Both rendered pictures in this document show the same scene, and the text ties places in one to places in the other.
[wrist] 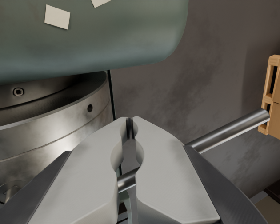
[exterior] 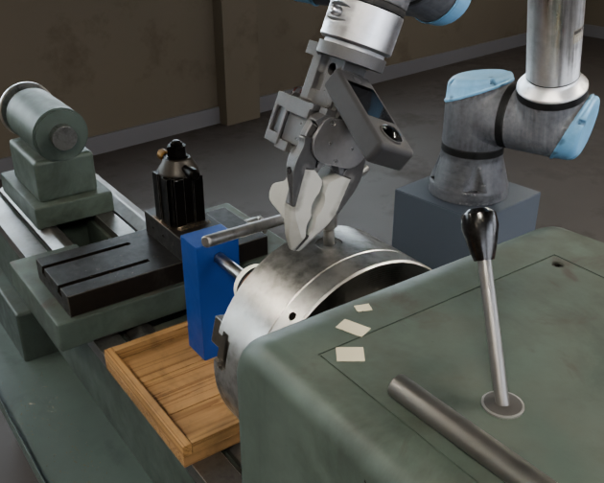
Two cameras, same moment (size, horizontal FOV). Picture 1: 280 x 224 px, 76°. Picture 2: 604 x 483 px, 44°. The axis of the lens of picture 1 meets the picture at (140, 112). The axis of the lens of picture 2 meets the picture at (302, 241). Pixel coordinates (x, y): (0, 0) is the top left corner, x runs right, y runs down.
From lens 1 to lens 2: 0.71 m
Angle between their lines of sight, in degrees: 58
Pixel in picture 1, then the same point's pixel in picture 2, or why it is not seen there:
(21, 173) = (331, 252)
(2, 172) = (344, 251)
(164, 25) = (283, 333)
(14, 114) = (354, 290)
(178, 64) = not seen: outside the picture
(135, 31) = (305, 324)
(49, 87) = not seen: hidden behind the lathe
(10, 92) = not seen: hidden behind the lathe
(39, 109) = (338, 297)
